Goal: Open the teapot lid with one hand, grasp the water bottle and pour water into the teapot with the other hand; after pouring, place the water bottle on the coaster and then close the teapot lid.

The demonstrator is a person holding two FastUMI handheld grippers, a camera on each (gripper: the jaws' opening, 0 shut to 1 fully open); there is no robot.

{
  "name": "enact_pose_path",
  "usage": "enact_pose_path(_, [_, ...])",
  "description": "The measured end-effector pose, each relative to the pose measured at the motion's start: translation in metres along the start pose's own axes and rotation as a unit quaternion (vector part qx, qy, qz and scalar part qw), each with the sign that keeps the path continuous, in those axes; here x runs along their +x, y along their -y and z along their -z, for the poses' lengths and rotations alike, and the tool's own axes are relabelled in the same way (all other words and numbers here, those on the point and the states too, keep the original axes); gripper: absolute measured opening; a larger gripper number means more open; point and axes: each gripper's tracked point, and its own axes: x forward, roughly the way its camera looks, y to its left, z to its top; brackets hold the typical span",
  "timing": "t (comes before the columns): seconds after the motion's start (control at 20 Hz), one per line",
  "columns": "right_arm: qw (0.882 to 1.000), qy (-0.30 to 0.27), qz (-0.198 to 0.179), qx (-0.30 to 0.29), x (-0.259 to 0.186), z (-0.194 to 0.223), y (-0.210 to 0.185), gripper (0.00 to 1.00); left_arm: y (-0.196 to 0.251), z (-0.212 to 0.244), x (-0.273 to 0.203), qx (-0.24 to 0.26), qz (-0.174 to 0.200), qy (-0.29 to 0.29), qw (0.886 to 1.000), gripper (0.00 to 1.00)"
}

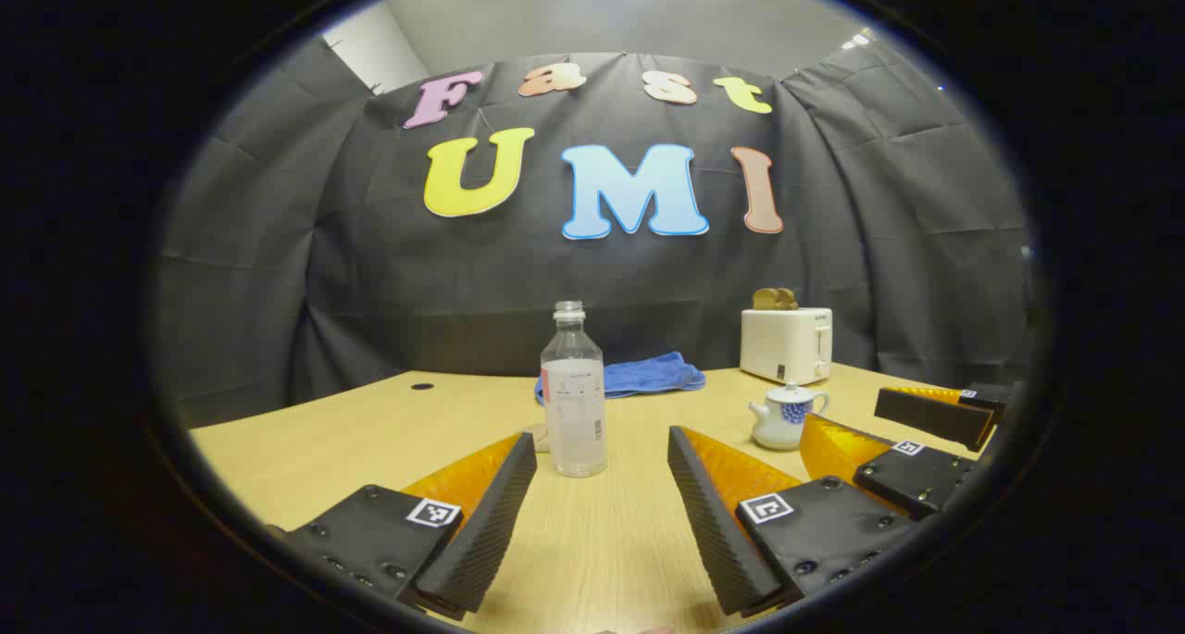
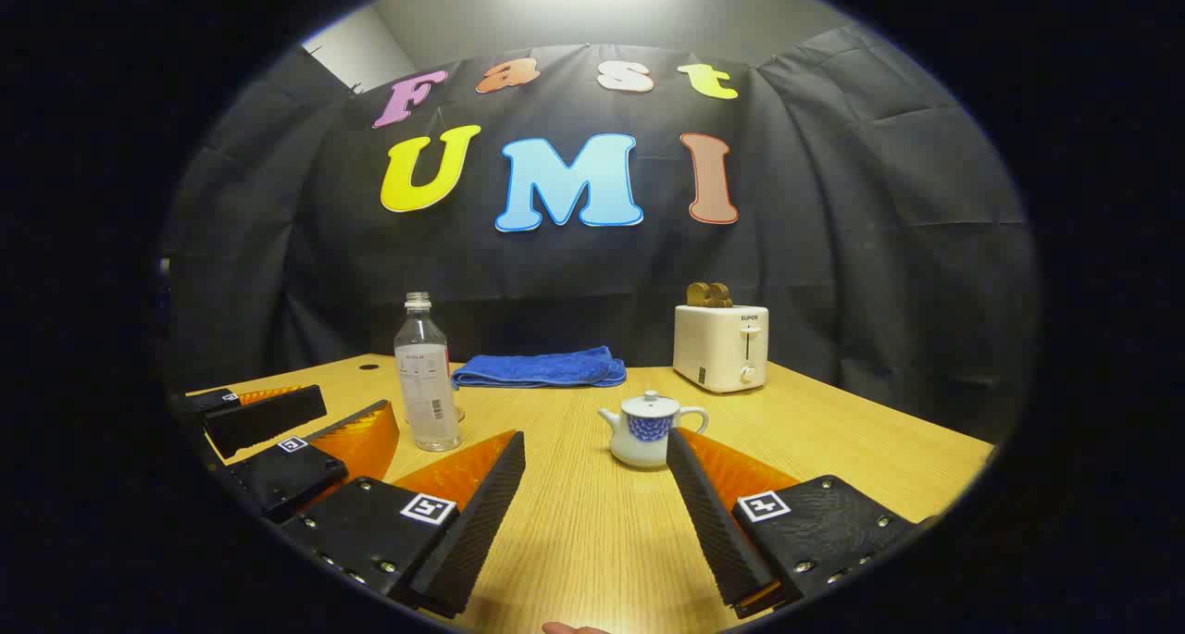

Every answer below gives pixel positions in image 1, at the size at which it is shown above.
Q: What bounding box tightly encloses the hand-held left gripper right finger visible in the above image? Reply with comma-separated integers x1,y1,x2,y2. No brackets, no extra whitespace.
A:
667,425,919,617

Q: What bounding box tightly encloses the white toaster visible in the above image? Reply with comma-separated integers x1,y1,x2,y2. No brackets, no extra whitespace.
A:
740,306,834,387

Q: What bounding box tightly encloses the blue towel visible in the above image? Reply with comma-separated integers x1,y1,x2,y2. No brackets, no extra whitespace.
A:
534,352,707,406

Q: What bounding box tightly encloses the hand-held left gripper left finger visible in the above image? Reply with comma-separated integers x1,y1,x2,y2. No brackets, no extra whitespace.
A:
268,432,539,622

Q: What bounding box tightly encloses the white blue-patterned teacup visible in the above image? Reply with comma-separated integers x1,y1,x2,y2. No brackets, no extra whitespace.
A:
748,393,830,452

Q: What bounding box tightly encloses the black backdrop cloth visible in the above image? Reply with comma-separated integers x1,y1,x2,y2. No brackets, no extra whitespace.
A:
153,34,1040,429

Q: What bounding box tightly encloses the clear plastic water bottle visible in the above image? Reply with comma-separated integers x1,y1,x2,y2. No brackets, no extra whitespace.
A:
540,301,609,479

